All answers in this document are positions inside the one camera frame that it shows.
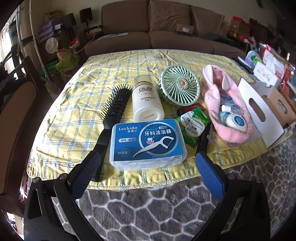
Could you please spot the blue floss pick box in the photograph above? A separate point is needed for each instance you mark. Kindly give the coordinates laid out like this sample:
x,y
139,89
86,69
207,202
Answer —
x,y
148,143

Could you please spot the small white capped bottle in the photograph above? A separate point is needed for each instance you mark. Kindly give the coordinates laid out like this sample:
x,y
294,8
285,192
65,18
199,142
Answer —
x,y
225,108

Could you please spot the yellow plaid cloth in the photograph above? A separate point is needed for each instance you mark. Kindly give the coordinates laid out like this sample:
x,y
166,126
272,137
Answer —
x,y
81,115

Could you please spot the white lotion bottle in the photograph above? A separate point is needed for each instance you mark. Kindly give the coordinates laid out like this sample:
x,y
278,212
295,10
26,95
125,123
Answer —
x,y
146,102

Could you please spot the stack of purple boxes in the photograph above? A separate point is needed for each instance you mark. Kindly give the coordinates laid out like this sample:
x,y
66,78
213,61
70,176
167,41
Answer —
x,y
48,29

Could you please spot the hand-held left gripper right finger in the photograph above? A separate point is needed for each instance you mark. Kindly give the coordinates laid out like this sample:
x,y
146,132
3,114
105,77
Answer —
x,y
209,176

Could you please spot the green bag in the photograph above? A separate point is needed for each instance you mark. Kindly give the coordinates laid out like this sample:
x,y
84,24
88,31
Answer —
x,y
66,62

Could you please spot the white tissue box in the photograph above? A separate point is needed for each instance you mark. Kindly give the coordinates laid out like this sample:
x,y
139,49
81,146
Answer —
x,y
266,73

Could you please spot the black speaker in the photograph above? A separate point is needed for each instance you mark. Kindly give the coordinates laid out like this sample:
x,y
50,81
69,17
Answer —
x,y
86,15
69,20

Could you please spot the green foil packet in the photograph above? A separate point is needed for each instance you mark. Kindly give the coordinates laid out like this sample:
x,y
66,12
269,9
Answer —
x,y
196,139

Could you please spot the white metal stand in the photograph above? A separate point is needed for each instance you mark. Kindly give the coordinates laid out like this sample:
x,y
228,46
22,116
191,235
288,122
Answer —
x,y
34,44

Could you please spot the black hairbrush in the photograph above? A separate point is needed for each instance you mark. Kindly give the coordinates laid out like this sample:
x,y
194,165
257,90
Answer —
x,y
118,97

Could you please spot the red and white packages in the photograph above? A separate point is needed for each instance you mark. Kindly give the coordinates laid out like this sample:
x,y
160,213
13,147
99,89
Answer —
x,y
275,58

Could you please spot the wooden chair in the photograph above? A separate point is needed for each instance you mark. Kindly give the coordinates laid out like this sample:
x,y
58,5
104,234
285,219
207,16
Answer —
x,y
18,111

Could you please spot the small brown cardboard box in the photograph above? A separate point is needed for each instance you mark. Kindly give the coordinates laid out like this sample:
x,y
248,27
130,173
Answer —
x,y
185,28

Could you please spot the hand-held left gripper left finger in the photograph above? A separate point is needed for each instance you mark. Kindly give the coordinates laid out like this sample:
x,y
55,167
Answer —
x,y
86,171

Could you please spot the white and blue booklet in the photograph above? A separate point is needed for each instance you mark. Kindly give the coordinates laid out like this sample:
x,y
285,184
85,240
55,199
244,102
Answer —
x,y
113,36

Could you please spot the pink plush pouch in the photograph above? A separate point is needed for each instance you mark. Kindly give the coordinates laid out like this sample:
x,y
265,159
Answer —
x,y
212,97

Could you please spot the green round fan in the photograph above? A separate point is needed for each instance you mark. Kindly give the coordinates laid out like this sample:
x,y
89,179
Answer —
x,y
178,85

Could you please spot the dark grey cloth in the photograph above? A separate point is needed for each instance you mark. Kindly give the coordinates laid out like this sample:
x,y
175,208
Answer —
x,y
217,37

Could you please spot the white cardboard box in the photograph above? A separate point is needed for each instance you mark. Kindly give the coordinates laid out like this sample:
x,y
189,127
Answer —
x,y
261,129

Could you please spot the purple plastic container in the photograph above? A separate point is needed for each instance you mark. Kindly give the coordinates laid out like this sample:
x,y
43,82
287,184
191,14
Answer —
x,y
252,56

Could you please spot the round white floss container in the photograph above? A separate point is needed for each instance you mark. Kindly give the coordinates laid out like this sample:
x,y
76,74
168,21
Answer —
x,y
235,122

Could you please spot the brown sofa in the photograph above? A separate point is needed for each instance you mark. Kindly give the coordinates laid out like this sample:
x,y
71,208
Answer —
x,y
180,41

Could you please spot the black slim object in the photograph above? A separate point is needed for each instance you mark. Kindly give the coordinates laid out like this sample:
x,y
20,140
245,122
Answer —
x,y
204,139

